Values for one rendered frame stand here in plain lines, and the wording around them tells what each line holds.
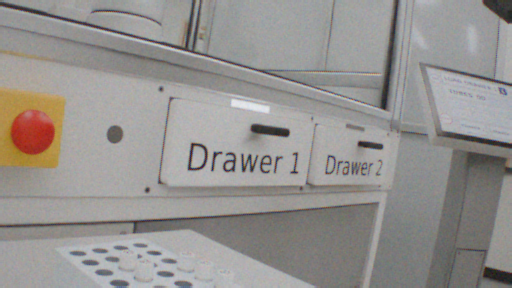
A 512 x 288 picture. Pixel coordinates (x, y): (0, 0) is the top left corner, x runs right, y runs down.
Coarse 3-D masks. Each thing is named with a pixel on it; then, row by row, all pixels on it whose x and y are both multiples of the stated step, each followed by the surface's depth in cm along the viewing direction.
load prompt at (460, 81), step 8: (440, 72) 123; (448, 80) 121; (456, 80) 122; (464, 80) 123; (472, 80) 124; (472, 88) 121; (480, 88) 122; (488, 88) 122; (496, 88) 123; (504, 88) 124; (504, 96) 121
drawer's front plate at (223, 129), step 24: (168, 120) 50; (192, 120) 51; (216, 120) 54; (240, 120) 57; (264, 120) 61; (288, 120) 65; (168, 144) 50; (216, 144) 55; (240, 144) 58; (264, 144) 62; (288, 144) 66; (168, 168) 50; (216, 168) 55; (240, 168) 59; (264, 168) 62; (288, 168) 67
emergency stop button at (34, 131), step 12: (24, 120) 32; (36, 120) 32; (48, 120) 33; (12, 132) 31; (24, 132) 32; (36, 132) 32; (48, 132) 33; (24, 144) 32; (36, 144) 33; (48, 144) 34
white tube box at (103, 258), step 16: (128, 240) 33; (144, 240) 33; (64, 256) 26; (80, 256) 28; (96, 256) 28; (112, 256) 29; (144, 256) 30; (160, 256) 30; (176, 256) 31; (64, 272) 26; (80, 272) 25; (96, 272) 25; (112, 272) 26; (128, 272) 26; (160, 272) 28; (176, 272) 28; (192, 272) 28
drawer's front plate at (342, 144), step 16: (320, 128) 73; (336, 128) 75; (320, 144) 72; (336, 144) 76; (352, 144) 80; (384, 144) 91; (320, 160) 73; (336, 160) 77; (352, 160) 81; (368, 160) 86; (384, 160) 92; (320, 176) 74; (336, 176) 78; (352, 176) 82; (368, 176) 87; (384, 176) 93
